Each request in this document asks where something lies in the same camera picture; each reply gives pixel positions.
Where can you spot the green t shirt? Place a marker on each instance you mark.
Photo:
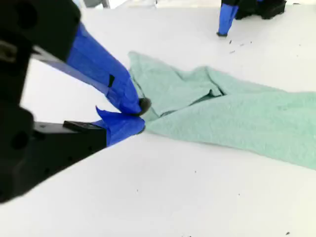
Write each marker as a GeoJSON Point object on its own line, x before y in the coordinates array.
{"type": "Point", "coordinates": [222, 111]}

